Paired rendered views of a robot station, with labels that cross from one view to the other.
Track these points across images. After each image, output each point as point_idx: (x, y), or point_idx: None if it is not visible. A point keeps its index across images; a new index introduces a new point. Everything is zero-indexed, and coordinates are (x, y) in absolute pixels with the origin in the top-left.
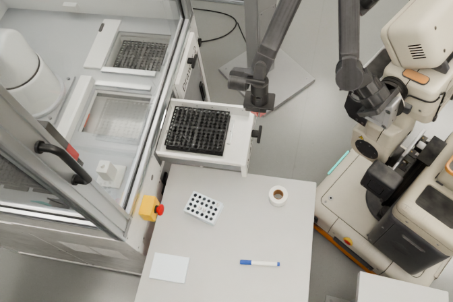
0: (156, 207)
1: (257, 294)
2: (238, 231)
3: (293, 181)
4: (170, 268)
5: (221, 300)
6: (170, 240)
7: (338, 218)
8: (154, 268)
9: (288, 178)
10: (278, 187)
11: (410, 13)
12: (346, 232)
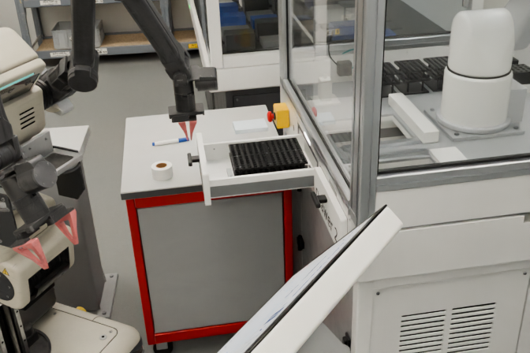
0: (273, 113)
1: (168, 132)
2: (197, 152)
3: (147, 187)
4: (248, 124)
5: (198, 125)
6: (259, 137)
7: (93, 319)
8: (262, 121)
9: (154, 188)
10: (162, 169)
11: (9, 51)
12: (82, 311)
